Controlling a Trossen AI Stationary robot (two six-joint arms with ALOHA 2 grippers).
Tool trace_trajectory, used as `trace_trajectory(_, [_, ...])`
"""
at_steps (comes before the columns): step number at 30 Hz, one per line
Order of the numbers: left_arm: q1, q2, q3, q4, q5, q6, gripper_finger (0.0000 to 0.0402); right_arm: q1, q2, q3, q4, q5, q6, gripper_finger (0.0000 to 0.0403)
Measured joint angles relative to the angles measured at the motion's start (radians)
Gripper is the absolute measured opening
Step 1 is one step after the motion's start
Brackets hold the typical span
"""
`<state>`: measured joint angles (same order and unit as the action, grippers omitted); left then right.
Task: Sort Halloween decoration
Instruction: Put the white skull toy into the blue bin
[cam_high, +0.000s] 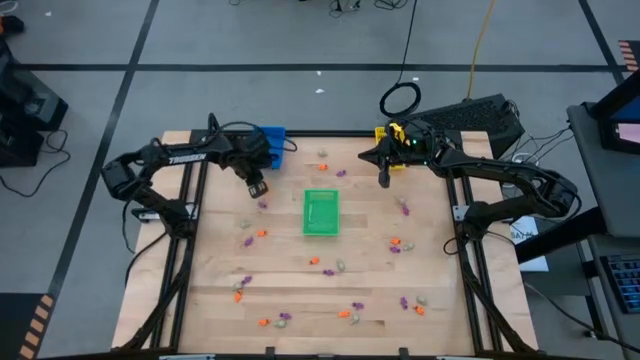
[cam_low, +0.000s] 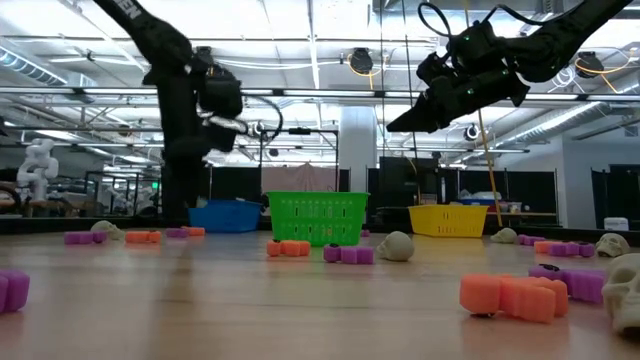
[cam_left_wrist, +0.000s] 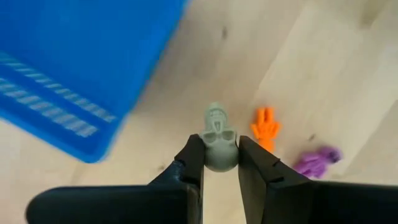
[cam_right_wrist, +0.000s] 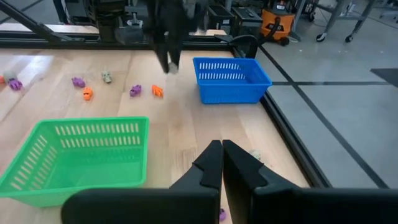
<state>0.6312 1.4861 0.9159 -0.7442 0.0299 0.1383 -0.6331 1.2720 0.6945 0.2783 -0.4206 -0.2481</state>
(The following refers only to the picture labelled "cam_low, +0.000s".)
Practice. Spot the yellow plastic basket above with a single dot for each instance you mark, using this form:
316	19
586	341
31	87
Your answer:
447	220

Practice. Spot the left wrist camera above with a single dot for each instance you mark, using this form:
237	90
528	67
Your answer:
222	95

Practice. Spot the white plastic container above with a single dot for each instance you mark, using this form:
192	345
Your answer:
616	224

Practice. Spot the beige fabric curtain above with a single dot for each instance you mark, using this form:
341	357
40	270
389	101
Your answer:
300	179

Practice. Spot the green plastic basket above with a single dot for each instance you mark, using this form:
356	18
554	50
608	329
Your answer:
317	215

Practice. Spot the long ceiling light bar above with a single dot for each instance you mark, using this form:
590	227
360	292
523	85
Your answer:
310	93

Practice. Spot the white robot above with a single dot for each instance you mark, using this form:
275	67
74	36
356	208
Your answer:
37	167

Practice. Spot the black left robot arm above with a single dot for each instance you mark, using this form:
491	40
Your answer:
150	35

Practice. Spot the wooden background table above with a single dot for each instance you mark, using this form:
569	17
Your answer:
530	214

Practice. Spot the cream plastic skull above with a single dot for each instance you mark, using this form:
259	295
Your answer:
105	228
612	245
625	295
397	246
504	236

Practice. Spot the blue plastic basket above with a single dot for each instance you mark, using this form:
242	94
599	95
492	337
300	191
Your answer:
225	217

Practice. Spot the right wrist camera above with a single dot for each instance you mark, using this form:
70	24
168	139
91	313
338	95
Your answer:
432	67

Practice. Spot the orange skeleton figure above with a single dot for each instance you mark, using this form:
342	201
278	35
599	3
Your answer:
520	300
196	231
140	237
290	248
542	247

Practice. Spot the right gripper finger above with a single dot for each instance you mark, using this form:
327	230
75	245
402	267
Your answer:
415	120

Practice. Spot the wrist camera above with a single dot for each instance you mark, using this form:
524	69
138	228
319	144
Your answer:
432	67
222	95

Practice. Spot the white building pillar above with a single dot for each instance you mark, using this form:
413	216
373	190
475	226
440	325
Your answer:
358	150

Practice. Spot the silver ventilation duct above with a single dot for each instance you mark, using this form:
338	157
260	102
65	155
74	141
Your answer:
25	65
560	120

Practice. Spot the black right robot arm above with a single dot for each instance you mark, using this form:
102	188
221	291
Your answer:
560	45

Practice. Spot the black partition panel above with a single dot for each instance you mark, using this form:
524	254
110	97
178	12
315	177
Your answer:
235	182
620	195
530	190

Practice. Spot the white blue storage tub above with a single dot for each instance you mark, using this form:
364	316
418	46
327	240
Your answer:
480	201

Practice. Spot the black metal gantry frame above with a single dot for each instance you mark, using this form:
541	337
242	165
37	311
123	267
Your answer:
300	131

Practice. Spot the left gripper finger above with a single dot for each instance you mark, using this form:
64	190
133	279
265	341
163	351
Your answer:
182	150

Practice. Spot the black cabinet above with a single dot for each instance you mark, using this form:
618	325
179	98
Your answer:
400	180

